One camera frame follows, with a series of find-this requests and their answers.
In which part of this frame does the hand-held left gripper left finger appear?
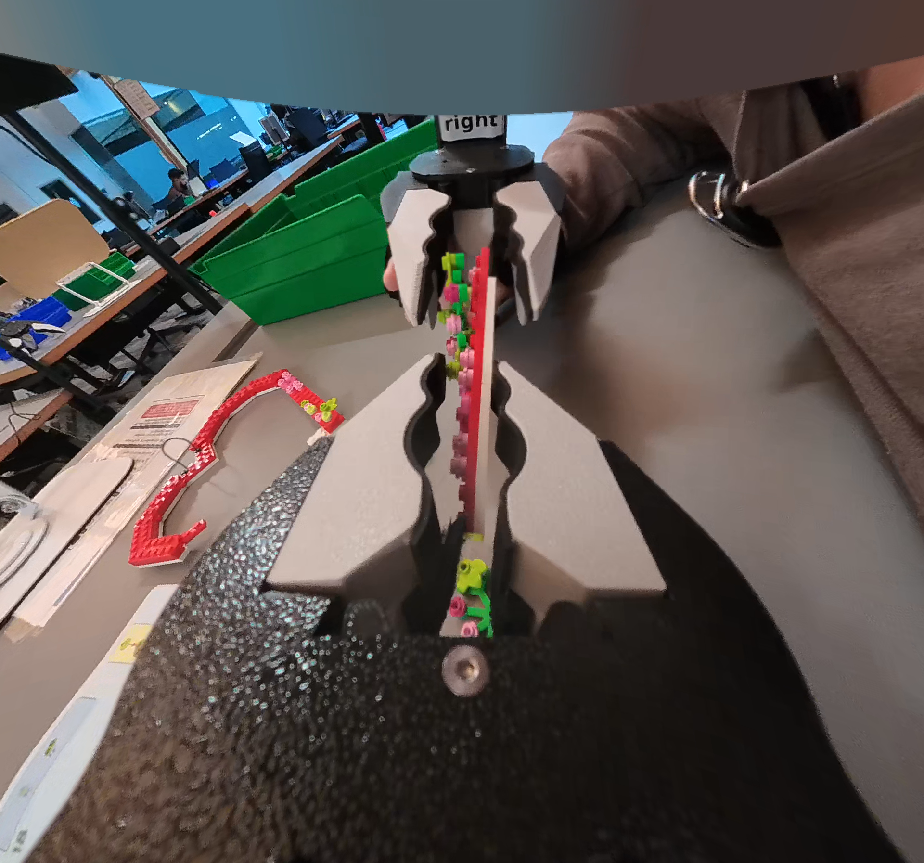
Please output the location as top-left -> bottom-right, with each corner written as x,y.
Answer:
264,354 -> 446,636

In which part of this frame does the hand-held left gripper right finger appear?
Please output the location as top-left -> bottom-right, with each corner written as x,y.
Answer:
497,360 -> 668,636

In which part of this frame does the small green parts bin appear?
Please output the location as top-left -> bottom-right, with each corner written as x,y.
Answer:
51,251 -> 137,311

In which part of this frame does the white instruction booklet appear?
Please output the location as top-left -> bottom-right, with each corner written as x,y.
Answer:
0,583 -> 178,863

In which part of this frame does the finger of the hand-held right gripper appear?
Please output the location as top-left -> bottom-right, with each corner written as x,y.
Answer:
497,183 -> 564,324
386,190 -> 452,328

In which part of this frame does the white rounded flat panel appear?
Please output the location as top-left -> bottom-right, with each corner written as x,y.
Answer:
0,455 -> 134,618

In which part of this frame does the blue plastic bin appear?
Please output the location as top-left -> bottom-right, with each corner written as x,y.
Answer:
0,296 -> 73,340

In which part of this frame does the green lego flower sprig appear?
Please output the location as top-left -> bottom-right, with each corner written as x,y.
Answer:
449,558 -> 495,639

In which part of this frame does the white lamp base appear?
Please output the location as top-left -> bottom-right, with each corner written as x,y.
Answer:
0,502 -> 48,586

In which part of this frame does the black stand pole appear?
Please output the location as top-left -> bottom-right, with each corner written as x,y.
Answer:
0,111 -> 221,315

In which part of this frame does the red lego heart half flowered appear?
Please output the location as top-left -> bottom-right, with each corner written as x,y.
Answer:
435,248 -> 499,542

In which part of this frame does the beige plywood chair back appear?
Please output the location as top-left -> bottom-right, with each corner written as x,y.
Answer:
0,199 -> 113,301

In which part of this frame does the metal ring buckle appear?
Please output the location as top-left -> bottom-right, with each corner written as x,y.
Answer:
687,168 -> 784,250

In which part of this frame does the green plastic bin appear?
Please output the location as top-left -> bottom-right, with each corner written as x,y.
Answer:
189,193 -> 391,326
285,116 -> 441,218

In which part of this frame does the long wooden work table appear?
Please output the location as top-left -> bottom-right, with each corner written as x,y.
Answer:
0,134 -> 347,387

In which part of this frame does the printed paper red label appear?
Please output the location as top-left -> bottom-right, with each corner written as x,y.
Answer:
115,395 -> 205,449

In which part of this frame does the red lego heart half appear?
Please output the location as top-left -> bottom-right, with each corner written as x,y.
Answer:
128,368 -> 346,569

